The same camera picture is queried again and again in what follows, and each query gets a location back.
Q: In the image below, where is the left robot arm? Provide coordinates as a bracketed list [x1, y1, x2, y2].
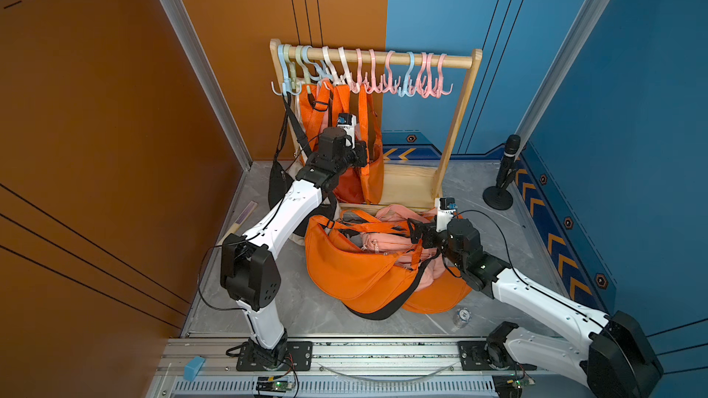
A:
[219, 125, 367, 369]

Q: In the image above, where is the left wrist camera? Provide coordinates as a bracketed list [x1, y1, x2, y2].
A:
[337, 112, 358, 149]

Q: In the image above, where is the red-orange sling bag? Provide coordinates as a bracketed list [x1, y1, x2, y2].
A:
[334, 168, 365, 205]

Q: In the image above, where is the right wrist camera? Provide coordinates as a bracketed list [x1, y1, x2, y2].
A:
[435, 197, 457, 232]

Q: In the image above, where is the black crescent sling bag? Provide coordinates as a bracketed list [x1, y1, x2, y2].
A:
[268, 94, 313, 208]

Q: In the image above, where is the pink crescent sling bag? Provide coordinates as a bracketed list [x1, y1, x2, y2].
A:
[372, 205, 437, 236]

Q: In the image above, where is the black microphone on stand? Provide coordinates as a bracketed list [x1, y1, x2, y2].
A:
[482, 135, 521, 211]

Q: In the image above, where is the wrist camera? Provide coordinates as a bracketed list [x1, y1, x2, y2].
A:
[435, 197, 457, 232]
[337, 112, 358, 149]

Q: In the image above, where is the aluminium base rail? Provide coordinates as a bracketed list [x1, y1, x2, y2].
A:
[146, 336, 591, 397]

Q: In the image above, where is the folded paper fan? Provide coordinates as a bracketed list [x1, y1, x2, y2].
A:
[217, 201, 258, 246]

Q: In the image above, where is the large orange crescent bag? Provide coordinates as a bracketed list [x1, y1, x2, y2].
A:
[305, 210, 423, 303]

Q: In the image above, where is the black and orange sling bag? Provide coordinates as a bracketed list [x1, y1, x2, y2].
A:
[343, 232, 431, 321]

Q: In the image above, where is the pink rectangular waist bag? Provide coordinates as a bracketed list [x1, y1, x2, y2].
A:
[361, 233, 445, 291]

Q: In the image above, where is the orange crescent sling bag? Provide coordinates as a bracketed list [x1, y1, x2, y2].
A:
[403, 272, 472, 314]

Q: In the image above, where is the wooden garment rack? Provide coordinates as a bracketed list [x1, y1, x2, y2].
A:
[269, 39, 483, 213]

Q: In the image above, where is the green circuit board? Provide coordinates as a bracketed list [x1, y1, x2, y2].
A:
[254, 377, 296, 397]

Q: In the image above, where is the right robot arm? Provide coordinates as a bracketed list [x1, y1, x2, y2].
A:
[407, 217, 664, 397]

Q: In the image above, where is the blue sponge block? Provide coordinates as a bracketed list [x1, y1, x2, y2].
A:
[183, 356, 206, 383]

